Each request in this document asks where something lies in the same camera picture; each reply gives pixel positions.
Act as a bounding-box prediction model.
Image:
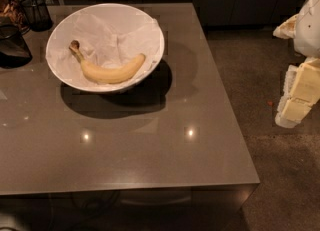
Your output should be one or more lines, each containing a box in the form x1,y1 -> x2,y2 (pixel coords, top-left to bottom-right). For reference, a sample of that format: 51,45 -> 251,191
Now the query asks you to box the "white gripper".
273,0 -> 320,128

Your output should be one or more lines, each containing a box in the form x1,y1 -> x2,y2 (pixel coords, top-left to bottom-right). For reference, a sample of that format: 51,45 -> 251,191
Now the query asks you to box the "yellow banana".
69,40 -> 146,84

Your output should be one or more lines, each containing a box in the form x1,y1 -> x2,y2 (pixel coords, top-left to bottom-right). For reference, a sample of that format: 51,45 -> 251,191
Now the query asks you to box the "white bowl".
45,3 -> 166,94

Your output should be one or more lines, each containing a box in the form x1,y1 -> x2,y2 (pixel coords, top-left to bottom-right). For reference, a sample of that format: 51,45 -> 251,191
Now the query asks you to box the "white paper liner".
48,11 -> 164,91

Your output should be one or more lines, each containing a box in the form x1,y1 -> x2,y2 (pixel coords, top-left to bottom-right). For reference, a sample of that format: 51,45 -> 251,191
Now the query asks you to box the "black mesh pen cup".
20,0 -> 53,32

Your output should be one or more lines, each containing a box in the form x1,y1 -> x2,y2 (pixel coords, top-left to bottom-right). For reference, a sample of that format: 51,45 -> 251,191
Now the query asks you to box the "black rounded object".
0,24 -> 32,68

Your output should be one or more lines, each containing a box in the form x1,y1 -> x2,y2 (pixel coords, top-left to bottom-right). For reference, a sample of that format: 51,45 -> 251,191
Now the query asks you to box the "dark glass jar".
0,0 -> 28,31

